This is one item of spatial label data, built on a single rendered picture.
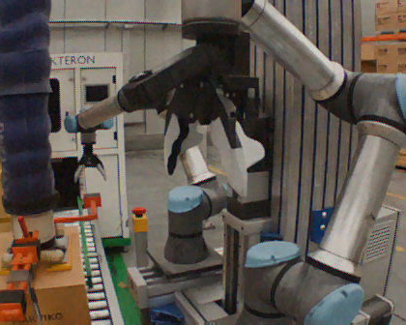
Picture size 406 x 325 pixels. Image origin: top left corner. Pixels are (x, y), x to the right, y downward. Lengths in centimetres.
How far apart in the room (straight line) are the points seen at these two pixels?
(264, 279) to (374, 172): 30
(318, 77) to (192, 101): 37
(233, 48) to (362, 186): 37
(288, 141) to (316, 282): 38
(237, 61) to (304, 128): 49
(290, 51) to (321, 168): 40
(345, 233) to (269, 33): 38
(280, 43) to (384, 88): 22
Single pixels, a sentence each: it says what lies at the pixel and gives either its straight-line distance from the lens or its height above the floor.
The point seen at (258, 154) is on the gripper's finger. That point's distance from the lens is 43.
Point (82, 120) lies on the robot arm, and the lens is 149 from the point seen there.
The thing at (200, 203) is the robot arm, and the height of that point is 123.
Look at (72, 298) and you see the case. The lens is 135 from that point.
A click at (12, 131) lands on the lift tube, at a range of 137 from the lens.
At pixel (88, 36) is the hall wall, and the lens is 1009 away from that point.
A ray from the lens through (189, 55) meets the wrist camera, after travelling 42.
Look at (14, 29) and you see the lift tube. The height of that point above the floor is 183.
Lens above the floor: 158
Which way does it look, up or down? 12 degrees down
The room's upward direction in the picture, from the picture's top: straight up
